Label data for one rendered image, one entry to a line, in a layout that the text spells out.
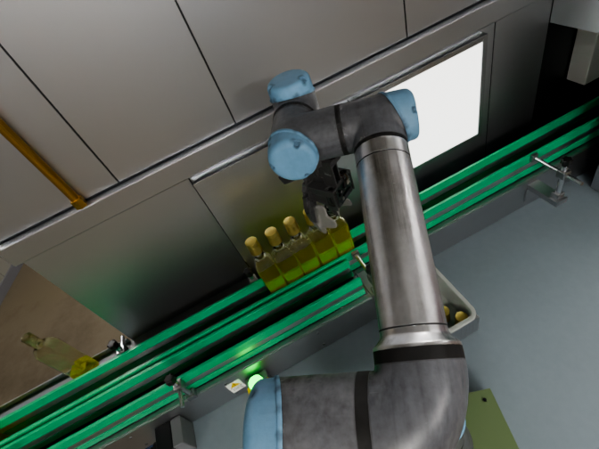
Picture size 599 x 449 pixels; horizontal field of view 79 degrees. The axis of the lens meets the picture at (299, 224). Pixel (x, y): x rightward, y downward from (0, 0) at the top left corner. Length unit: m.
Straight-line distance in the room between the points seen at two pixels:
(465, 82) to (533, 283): 0.63
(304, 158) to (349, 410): 0.32
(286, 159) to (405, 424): 0.35
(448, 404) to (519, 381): 0.76
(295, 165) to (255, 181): 0.49
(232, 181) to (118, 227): 0.32
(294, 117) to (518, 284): 0.93
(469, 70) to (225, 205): 0.80
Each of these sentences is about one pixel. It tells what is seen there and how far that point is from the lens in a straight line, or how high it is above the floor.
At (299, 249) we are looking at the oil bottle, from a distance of 1.02.
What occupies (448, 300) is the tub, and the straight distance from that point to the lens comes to 1.21.
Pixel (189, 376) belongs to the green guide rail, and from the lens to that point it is 1.11.
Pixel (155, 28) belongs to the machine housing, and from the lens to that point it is 0.88.
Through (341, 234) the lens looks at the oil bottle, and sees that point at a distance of 1.05.
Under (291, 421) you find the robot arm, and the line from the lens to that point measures 0.41.
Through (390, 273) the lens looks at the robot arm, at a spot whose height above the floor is 1.47.
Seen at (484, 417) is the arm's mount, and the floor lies 0.81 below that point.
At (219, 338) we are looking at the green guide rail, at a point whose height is 0.93.
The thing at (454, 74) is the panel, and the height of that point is 1.25.
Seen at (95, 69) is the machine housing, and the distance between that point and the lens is 0.90.
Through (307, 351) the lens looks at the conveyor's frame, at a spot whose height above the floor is 0.79.
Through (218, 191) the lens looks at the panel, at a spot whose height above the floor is 1.27.
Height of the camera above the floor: 1.82
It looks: 44 degrees down
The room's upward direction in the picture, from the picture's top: 24 degrees counter-clockwise
